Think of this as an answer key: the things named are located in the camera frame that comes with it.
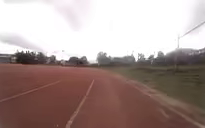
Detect row of trees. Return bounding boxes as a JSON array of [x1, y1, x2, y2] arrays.
[[14, 50, 168, 67]]

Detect pale kerb strip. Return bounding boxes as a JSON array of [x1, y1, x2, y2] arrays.
[[113, 73, 205, 128]]

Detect red running track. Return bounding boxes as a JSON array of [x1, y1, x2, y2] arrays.
[[0, 63, 205, 128]]

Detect overhead wires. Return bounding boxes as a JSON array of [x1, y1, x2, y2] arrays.
[[178, 15, 205, 39]]

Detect green grass field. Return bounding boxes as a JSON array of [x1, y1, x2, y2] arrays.
[[101, 64, 205, 111]]

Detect pole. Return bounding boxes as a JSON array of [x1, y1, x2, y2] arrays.
[[174, 33, 181, 72]]

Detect building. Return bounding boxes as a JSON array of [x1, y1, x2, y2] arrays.
[[0, 52, 17, 65]]

